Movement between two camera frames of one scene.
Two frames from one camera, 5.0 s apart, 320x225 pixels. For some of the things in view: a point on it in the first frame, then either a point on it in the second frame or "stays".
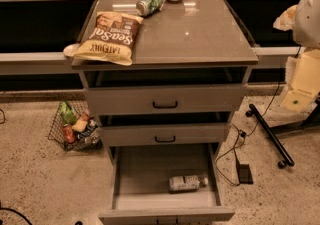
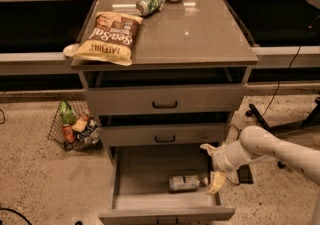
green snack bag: (67, 113) stays
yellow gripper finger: (286, 21) -> (227, 158)
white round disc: (70, 49) stays
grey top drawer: (164, 92) stays
